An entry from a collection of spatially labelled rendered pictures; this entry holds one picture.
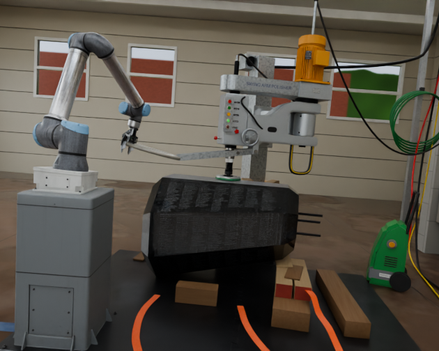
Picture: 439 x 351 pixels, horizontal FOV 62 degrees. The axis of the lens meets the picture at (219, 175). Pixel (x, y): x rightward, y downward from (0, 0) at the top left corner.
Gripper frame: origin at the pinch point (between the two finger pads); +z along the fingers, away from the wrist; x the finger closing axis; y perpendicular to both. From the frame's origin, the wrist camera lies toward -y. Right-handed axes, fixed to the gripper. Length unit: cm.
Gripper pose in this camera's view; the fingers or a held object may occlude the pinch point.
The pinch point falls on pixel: (125, 151)
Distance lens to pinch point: 294.6
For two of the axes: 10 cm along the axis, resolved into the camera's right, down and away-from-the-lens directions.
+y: 6.6, 2.3, -7.1
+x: 7.0, 1.7, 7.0
